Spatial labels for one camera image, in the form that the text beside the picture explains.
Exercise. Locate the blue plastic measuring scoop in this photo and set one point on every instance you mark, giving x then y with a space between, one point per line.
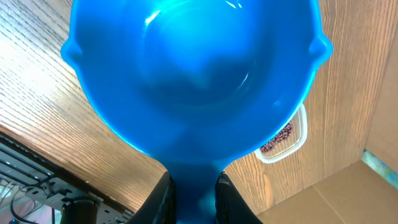
196 84

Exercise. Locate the red adzuki beans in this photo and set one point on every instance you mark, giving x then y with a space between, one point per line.
281 136

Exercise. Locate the clear plastic food container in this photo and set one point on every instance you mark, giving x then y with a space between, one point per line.
290 145

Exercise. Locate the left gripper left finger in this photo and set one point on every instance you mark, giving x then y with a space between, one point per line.
159 207

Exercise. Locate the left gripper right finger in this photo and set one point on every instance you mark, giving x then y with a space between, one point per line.
230 206

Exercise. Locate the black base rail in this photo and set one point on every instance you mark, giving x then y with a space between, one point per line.
24 173

